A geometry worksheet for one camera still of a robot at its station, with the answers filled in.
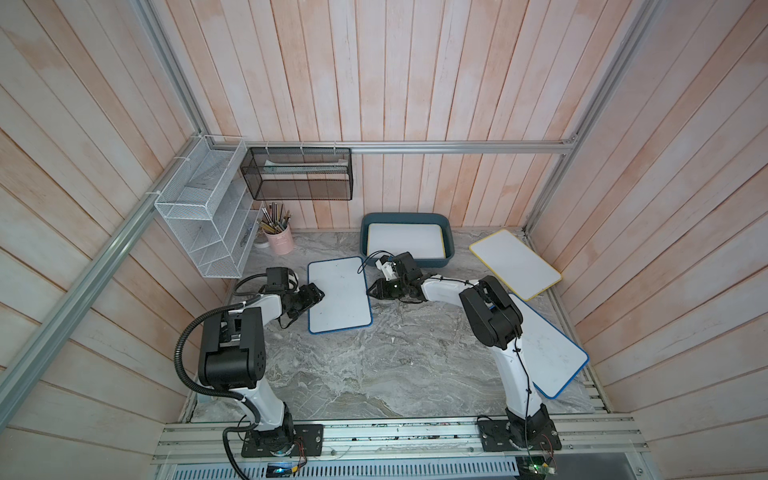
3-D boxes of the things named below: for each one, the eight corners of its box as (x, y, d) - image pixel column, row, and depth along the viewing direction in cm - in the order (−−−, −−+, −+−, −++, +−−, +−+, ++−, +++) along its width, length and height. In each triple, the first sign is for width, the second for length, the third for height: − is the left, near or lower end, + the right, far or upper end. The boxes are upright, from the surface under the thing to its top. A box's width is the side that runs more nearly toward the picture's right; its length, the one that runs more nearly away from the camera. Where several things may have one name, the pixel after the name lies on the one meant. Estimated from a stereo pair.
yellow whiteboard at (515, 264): (526, 302, 103) (528, 299, 101) (468, 249, 119) (470, 246, 117) (560, 279, 109) (563, 276, 108) (501, 232, 125) (503, 228, 123)
